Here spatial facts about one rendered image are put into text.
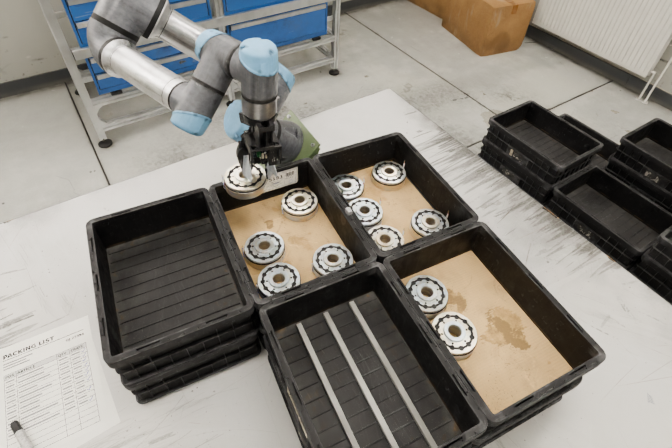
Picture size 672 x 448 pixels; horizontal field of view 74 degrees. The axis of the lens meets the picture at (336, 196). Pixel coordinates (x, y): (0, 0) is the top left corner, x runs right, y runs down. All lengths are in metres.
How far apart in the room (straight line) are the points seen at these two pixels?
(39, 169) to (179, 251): 1.91
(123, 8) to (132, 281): 0.66
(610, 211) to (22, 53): 3.54
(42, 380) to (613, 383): 1.36
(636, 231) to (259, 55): 1.78
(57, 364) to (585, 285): 1.41
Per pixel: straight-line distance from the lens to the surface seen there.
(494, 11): 3.84
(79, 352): 1.32
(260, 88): 0.92
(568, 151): 2.31
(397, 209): 1.30
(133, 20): 1.28
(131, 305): 1.18
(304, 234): 1.22
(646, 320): 1.51
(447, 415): 1.03
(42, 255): 1.55
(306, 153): 1.42
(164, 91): 1.04
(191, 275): 1.18
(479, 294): 1.18
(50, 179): 2.95
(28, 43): 3.67
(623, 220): 2.26
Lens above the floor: 1.77
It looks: 46 degrees down
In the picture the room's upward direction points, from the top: 3 degrees clockwise
